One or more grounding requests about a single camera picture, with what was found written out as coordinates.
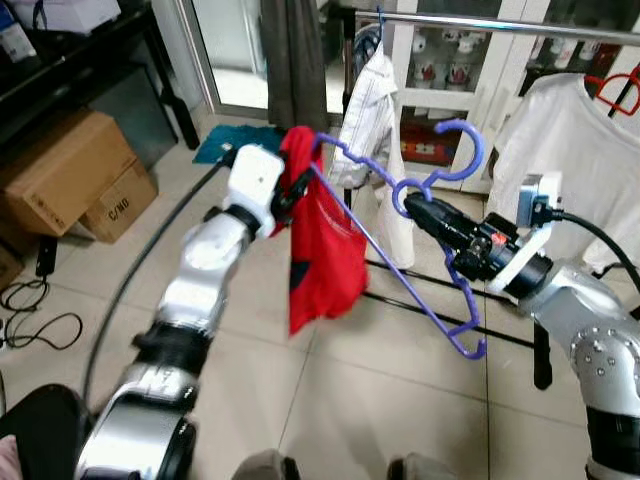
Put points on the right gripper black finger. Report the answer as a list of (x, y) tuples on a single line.
[(445, 215), (440, 230)]

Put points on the red printed t-shirt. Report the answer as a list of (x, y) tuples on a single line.
[(325, 250)]

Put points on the purple plastic clothes hanger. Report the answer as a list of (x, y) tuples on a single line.
[(478, 150)]

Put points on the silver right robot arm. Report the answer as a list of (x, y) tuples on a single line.
[(590, 330)]

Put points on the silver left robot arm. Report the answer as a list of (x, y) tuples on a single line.
[(200, 270)]

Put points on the red plastic clothes hanger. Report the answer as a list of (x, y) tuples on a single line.
[(600, 85)]

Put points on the blue clothes hanger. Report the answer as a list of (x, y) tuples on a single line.
[(380, 18)]

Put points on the red patterned box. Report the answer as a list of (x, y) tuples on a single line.
[(418, 150)]

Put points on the teal floor mat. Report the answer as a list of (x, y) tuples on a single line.
[(225, 145)]

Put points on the white striped shirt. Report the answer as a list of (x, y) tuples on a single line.
[(370, 120)]

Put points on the white glass door cabinet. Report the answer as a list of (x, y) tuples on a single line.
[(497, 90)]

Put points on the grey curtain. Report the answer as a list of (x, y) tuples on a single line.
[(295, 60)]

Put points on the white framed glass door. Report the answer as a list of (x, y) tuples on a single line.
[(230, 50)]

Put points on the small brown cardboard box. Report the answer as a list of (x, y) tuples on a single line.
[(120, 205)]

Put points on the grey robot right leg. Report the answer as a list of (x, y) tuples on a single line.
[(420, 468)]

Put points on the grey robot leg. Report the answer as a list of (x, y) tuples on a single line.
[(266, 467), (420, 468)]

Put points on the large brown cardboard box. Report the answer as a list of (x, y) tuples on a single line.
[(60, 170)]

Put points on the black shelf unit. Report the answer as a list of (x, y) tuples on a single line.
[(100, 60)]

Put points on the black power adapter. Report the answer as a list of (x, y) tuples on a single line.
[(47, 255)]

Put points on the grey robot left leg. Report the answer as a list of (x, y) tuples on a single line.
[(266, 467)]

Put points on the white flat box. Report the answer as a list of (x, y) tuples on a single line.
[(75, 12)]

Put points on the blue white carton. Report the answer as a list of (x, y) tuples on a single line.
[(15, 35)]

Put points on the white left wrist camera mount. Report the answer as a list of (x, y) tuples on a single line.
[(255, 180)]

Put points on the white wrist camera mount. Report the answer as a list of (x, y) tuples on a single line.
[(255, 180), (540, 195)]

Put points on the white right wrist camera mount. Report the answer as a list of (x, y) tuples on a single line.
[(540, 195)]

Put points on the black clothes rack chrome rail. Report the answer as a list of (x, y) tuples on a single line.
[(500, 26)]

